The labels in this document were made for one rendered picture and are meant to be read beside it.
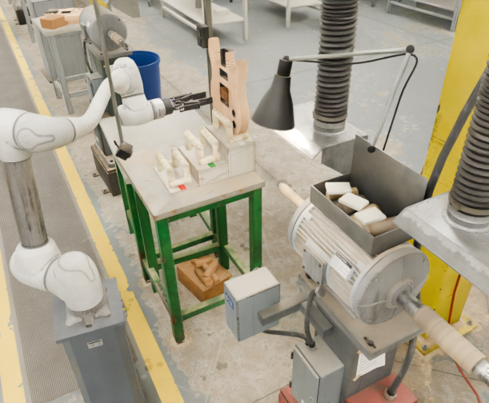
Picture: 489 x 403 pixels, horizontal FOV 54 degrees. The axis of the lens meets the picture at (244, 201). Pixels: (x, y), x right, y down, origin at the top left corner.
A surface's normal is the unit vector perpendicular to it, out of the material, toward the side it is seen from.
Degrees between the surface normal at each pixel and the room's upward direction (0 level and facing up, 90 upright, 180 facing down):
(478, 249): 0
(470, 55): 90
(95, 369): 90
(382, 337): 0
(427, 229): 38
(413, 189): 90
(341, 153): 90
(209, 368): 0
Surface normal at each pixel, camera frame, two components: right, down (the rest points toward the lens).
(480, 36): -0.88, 0.29
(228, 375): -0.02, -0.81
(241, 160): 0.45, 0.51
